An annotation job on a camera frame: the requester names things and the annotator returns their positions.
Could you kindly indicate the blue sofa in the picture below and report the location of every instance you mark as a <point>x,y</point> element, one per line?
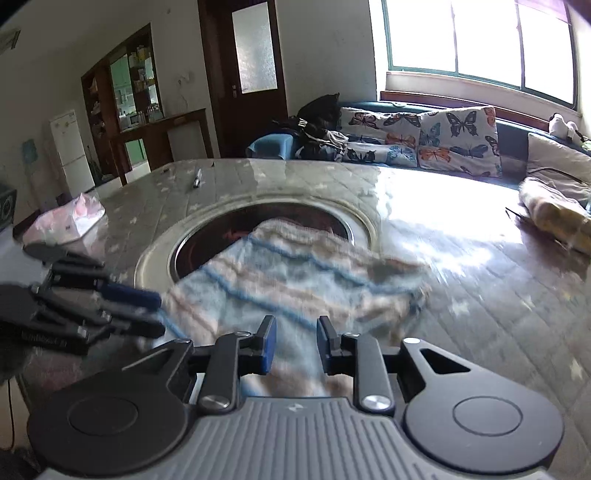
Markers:
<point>510,143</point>

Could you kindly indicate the black bag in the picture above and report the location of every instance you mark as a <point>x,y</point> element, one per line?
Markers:
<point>314,120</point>

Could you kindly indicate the black speaker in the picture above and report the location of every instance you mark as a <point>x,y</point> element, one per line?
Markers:
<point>7,207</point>

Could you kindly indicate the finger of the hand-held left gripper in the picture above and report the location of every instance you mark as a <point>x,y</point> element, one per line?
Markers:
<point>92,323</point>
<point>129,296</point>

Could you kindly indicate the blue striped towel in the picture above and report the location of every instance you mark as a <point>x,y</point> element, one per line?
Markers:
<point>286,286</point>

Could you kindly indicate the green yellow cloth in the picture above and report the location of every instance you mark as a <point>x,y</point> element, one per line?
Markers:
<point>554,217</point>

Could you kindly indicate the large butterfly print cushion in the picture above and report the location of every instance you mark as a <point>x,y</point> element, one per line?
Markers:
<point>461,141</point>

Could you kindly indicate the wall air conditioner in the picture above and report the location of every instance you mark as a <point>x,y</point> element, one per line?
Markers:
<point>9,40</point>

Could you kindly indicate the pink plastic bag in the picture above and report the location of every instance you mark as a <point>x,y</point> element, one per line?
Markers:
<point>64,219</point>

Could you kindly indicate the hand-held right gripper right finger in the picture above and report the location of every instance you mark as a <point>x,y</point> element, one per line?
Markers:
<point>326,346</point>

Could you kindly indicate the white black plush toy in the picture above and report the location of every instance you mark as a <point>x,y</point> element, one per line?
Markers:
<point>563,127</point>

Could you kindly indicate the dark wooden door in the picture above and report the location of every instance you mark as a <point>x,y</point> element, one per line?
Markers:
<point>251,78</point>

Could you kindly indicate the white refrigerator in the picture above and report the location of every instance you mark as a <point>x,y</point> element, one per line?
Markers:
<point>69,152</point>

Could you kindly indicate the dark wooden cabinet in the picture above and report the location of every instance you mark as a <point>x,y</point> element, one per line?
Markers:
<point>138,115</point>

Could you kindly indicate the pale crumpled garment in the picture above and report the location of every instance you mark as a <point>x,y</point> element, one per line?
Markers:
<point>334,143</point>

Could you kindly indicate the round table heater recess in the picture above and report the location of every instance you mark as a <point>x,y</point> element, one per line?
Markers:
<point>207,240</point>

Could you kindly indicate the window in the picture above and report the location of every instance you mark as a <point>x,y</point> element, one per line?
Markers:
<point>480,37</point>

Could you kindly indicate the black pen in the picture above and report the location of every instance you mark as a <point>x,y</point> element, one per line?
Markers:
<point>197,179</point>

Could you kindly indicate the flat butterfly print cushion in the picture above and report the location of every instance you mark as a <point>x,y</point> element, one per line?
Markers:
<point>383,153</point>

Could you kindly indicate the grey pillow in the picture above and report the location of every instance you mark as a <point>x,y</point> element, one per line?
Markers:
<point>558,161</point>

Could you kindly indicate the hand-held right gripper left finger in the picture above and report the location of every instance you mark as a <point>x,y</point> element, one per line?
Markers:
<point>268,346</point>

